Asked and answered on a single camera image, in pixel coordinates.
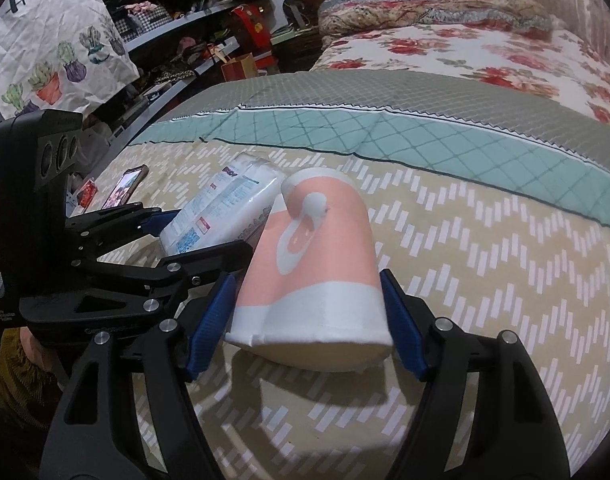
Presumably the dark wooden bedside cabinet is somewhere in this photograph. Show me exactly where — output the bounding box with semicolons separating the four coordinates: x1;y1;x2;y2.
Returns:
272;27;321;73

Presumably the smartphone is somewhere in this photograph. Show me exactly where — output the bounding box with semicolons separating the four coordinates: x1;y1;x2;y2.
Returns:
101;164;150;209

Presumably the pink and white packet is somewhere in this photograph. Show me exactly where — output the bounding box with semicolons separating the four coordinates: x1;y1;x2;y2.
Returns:
224;167;393;361

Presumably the brown paper gift bag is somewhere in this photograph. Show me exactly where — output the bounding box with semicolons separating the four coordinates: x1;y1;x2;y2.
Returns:
221;52;258;81

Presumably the white tissue packet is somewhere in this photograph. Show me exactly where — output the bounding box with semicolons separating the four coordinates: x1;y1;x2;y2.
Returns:
159;150;286;258

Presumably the person's left forearm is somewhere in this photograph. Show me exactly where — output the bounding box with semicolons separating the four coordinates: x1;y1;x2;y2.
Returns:
0;330;66;441

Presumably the floral pillow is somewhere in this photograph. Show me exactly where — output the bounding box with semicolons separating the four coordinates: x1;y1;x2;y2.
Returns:
317;0;556;36

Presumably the grey shelf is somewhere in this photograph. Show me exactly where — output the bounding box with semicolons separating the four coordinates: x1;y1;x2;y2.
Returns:
85;0;286;126

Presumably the floral bed sheet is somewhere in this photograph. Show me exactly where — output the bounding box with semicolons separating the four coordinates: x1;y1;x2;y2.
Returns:
310;24;610;128

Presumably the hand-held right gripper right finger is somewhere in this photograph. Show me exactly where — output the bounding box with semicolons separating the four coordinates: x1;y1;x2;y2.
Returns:
379;268;572;480

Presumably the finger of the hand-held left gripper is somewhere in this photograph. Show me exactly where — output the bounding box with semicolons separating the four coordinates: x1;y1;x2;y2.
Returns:
19;240;254;338
64;201;182;267

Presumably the white cactus print cloth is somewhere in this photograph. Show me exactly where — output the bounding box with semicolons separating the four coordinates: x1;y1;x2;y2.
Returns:
0;0;140;121

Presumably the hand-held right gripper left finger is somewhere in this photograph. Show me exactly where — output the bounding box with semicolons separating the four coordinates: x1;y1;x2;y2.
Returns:
39;272;237;480

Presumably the small red packet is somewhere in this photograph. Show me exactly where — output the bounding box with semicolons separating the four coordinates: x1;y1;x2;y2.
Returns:
76;180;98;209

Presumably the red bag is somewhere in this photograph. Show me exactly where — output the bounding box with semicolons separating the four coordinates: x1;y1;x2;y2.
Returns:
233;2;278;68

